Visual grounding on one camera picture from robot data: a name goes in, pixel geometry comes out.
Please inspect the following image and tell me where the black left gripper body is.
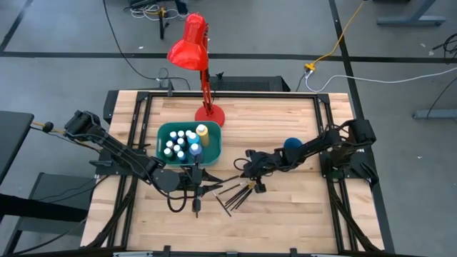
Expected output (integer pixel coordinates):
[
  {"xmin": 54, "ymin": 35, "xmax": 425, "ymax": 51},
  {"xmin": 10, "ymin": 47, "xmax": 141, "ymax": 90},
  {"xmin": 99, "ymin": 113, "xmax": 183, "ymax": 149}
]
[{"xmin": 180, "ymin": 163, "xmax": 206, "ymax": 214}]

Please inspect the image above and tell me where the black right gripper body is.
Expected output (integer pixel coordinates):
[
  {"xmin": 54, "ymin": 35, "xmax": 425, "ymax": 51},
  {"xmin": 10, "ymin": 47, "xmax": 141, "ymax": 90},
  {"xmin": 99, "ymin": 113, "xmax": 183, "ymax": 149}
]
[{"xmin": 241, "ymin": 149, "xmax": 272, "ymax": 194}]

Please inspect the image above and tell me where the black paintbrush gold ferrule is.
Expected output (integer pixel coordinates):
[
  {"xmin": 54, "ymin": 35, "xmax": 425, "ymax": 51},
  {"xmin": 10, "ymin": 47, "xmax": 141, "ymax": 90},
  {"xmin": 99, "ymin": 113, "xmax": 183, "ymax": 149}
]
[
  {"xmin": 218, "ymin": 182, "xmax": 248, "ymax": 196},
  {"xmin": 234, "ymin": 192, "xmax": 255, "ymax": 212},
  {"xmin": 228, "ymin": 188, "xmax": 253, "ymax": 210},
  {"xmin": 226, "ymin": 183, "xmax": 256, "ymax": 208}
]

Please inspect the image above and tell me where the large violet-blue paint bottle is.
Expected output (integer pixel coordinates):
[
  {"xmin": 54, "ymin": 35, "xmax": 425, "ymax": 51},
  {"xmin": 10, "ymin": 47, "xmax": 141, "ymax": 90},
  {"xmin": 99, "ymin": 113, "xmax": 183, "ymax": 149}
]
[{"xmin": 189, "ymin": 142, "xmax": 204, "ymax": 163}]

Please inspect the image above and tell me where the blue plastic cup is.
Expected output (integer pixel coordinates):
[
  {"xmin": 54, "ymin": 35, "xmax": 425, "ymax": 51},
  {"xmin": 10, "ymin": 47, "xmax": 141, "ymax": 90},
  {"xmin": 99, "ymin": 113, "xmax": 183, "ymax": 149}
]
[{"xmin": 283, "ymin": 136, "xmax": 304, "ymax": 151}]

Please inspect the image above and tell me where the yellow paint bottle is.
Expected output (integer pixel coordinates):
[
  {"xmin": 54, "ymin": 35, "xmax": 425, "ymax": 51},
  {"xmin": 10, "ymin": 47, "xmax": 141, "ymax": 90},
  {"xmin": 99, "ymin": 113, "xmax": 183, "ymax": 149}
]
[{"xmin": 195, "ymin": 124, "xmax": 211, "ymax": 148}]

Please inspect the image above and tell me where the teal plastic bin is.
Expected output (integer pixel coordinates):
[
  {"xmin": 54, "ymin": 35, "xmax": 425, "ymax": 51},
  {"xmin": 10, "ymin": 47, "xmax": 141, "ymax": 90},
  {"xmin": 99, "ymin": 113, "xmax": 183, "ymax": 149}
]
[{"xmin": 156, "ymin": 121, "xmax": 223, "ymax": 168}]

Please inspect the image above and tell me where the black box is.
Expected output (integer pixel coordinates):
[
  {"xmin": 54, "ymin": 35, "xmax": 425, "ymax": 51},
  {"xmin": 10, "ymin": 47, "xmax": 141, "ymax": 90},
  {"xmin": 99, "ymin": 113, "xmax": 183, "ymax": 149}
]
[{"xmin": 208, "ymin": 75, "xmax": 291, "ymax": 93}]

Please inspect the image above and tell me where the red desk lamp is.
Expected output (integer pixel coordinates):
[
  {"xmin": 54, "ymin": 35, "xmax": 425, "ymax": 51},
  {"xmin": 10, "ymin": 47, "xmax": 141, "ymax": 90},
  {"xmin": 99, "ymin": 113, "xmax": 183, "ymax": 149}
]
[{"xmin": 166, "ymin": 13, "xmax": 226, "ymax": 131}]

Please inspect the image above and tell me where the grey platform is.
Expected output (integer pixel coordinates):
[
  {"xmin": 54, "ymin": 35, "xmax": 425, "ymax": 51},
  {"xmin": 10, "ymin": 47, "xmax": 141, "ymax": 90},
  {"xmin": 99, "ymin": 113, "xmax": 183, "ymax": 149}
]
[{"xmin": 3, "ymin": 172, "xmax": 97, "ymax": 256}]

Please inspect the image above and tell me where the black bar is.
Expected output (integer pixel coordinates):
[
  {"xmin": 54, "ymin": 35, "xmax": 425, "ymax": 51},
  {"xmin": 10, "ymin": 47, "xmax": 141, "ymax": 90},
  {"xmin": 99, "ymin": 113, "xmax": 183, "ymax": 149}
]
[{"xmin": 0, "ymin": 193, "xmax": 89, "ymax": 223}]

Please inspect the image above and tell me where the grey table foot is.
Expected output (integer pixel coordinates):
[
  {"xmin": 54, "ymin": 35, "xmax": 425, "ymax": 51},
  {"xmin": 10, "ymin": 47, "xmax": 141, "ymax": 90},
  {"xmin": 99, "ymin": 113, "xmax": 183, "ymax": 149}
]
[{"xmin": 411, "ymin": 109, "xmax": 457, "ymax": 120}]

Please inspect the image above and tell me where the black desk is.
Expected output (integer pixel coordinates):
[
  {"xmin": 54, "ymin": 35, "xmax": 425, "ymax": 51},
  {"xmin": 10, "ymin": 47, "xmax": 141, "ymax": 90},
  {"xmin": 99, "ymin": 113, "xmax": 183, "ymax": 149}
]
[{"xmin": 0, "ymin": 110, "xmax": 35, "ymax": 185}]

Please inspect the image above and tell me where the grey table leg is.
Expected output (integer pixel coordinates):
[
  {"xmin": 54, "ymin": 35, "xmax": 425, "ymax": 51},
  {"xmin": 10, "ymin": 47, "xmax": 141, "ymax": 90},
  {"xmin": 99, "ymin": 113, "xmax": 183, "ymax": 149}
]
[{"xmin": 376, "ymin": 0, "xmax": 447, "ymax": 27}]

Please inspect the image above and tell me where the black cable bundle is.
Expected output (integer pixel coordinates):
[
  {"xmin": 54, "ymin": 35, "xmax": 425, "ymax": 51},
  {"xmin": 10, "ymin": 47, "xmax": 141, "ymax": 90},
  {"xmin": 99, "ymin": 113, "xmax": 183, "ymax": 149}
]
[
  {"xmin": 326, "ymin": 176, "xmax": 381, "ymax": 253},
  {"xmin": 84, "ymin": 176, "xmax": 141, "ymax": 250}
]

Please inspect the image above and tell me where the white floor cable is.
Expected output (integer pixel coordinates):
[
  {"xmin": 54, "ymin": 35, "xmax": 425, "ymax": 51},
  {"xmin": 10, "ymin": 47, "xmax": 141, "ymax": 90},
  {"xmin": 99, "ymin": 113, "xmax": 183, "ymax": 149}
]
[{"xmin": 304, "ymin": 66, "xmax": 457, "ymax": 94}]

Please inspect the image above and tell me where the yellow hanging cable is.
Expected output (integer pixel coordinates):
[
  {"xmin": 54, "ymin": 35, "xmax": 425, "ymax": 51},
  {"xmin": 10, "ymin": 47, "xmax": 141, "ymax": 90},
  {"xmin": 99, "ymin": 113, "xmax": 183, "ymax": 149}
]
[
  {"xmin": 31, "ymin": 121, "xmax": 90, "ymax": 146},
  {"xmin": 303, "ymin": 0, "xmax": 368, "ymax": 71}
]

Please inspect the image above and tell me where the black floor cable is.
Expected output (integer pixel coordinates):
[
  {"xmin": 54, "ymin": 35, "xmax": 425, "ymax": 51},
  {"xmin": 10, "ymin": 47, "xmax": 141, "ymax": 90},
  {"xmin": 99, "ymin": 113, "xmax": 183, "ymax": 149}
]
[{"xmin": 102, "ymin": 0, "xmax": 192, "ymax": 91}]

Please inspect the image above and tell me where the coiled cables pile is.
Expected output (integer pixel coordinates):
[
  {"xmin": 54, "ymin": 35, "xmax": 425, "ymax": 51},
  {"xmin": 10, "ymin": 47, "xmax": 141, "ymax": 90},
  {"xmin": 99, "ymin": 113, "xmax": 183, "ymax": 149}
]
[{"xmin": 123, "ymin": 0, "xmax": 179, "ymax": 40}]

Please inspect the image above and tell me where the black cable tangle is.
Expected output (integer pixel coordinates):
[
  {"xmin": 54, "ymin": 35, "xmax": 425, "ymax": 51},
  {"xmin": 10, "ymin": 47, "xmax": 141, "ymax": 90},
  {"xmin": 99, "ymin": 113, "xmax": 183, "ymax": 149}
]
[{"xmin": 431, "ymin": 32, "xmax": 457, "ymax": 59}]

